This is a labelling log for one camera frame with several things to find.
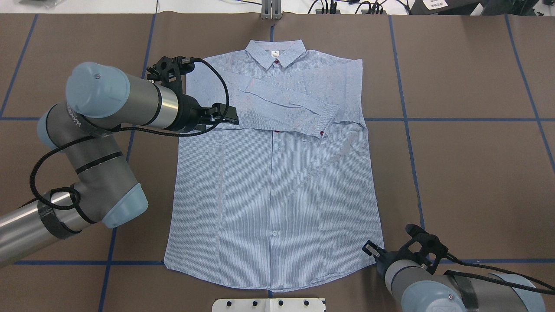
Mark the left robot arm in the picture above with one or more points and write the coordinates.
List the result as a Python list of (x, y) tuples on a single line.
[(100, 101)]

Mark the blue striped button-up shirt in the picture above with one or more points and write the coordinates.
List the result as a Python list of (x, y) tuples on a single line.
[(285, 200)]

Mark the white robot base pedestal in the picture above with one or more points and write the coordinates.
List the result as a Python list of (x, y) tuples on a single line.
[(270, 305)]

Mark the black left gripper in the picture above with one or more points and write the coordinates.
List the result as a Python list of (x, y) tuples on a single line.
[(188, 115)]

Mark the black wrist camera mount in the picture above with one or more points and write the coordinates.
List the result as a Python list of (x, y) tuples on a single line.
[(431, 246), (169, 72)]

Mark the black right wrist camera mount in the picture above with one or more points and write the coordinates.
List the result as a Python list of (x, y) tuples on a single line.
[(431, 246)]

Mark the grey aluminium frame post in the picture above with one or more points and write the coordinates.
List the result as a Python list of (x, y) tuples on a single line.
[(271, 9)]

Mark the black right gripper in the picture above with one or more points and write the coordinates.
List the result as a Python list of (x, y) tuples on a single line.
[(373, 251)]

